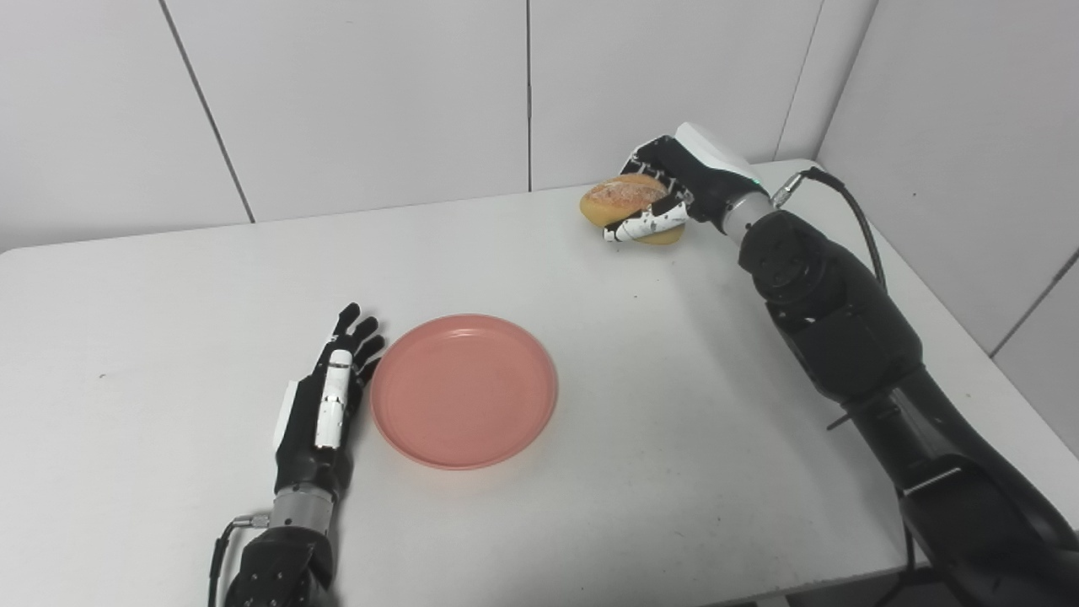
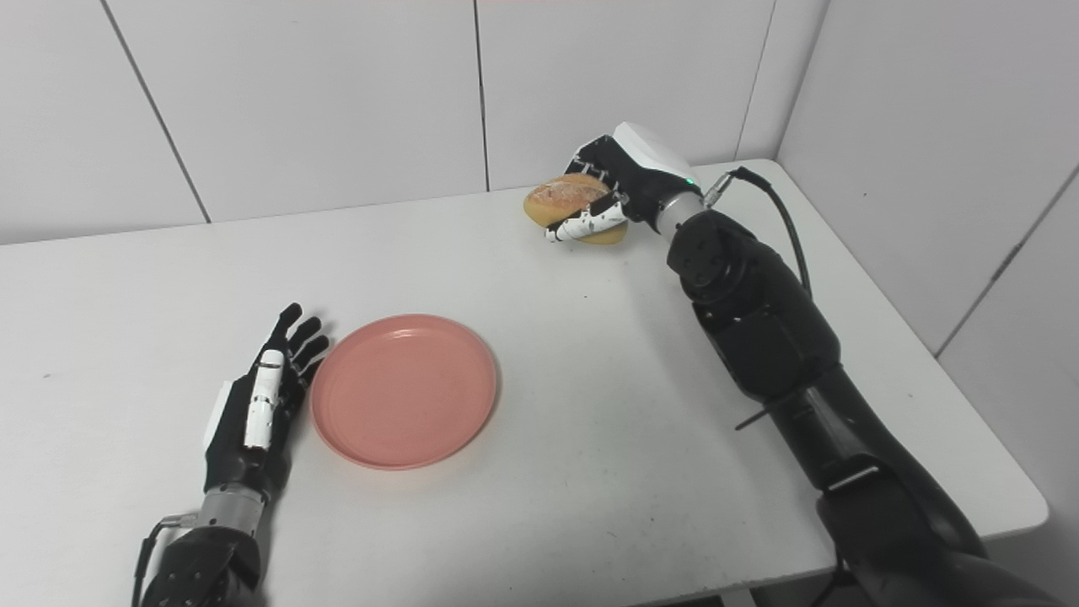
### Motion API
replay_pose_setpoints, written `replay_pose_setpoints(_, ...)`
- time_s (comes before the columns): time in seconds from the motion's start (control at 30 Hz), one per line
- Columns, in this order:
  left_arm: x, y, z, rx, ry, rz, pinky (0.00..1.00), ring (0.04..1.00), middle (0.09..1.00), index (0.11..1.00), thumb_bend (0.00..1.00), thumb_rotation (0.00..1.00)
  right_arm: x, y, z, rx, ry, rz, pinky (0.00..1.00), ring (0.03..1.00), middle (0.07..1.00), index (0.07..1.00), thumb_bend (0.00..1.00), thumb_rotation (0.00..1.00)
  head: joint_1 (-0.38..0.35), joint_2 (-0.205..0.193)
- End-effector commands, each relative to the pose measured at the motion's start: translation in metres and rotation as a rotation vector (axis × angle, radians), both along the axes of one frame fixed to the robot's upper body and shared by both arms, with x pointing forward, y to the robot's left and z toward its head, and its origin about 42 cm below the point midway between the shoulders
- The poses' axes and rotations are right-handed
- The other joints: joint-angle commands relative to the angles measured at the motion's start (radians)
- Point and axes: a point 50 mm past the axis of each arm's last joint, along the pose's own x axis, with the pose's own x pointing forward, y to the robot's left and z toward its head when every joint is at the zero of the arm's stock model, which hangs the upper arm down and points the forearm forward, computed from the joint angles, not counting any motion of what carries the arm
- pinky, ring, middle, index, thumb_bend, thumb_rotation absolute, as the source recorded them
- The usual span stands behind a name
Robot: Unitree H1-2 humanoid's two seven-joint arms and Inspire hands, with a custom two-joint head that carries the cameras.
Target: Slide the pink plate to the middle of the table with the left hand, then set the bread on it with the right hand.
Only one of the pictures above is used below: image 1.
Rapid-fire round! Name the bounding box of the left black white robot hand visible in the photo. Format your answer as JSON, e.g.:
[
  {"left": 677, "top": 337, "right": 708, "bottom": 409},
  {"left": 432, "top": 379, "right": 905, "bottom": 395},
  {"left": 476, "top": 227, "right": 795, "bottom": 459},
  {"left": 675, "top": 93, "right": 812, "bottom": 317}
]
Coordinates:
[{"left": 272, "top": 303, "right": 387, "bottom": 502}]

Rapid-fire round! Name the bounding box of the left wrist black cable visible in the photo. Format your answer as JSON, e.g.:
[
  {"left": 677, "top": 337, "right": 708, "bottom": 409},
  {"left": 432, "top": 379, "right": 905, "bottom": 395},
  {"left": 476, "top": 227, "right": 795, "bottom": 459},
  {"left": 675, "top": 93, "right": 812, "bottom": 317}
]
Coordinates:
[{"left": 207, "top": 512, "right": 272, "bottom": 607}]

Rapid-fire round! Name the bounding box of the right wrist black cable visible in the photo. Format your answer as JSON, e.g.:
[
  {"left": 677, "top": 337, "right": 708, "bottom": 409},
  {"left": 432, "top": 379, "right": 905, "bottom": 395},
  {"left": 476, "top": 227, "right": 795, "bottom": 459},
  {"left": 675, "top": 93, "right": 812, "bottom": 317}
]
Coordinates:
[{"left": 771, "top": 166, "right": 888, "bottom": 293}]

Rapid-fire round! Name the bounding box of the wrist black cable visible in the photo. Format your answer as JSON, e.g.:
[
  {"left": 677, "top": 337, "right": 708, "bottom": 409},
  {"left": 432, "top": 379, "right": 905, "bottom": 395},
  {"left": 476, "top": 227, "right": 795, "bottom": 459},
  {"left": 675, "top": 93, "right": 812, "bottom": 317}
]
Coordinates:
[
  {"left": 207, "top": 512, "right": 272, "bottom": 607},
  {"left": 771, "top": 166, "right": 888, "bottom": 293}
]

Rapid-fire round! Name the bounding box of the golden bread roll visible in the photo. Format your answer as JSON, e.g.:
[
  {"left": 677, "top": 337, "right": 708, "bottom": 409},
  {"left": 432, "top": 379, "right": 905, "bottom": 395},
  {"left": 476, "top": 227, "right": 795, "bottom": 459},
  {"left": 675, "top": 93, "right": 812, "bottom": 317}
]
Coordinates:
[{"left": 579, "top": 174, "right": 685, "bottom": 246}]

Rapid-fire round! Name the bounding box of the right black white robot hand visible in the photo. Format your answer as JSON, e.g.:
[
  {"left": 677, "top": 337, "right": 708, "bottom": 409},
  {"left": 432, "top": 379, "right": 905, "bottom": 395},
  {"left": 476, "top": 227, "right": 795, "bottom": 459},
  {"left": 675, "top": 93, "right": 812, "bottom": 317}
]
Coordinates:
[{"left": 602, "top": 123, "right": 768, "bottom": 244}]

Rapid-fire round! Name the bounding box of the pink plate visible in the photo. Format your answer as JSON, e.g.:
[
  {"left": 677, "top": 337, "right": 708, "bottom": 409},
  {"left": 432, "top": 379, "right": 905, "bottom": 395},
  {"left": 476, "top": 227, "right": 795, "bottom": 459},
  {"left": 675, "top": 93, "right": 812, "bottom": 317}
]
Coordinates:
[{"left": 370, "top": 314, "right": 559, "bottom": 470}]

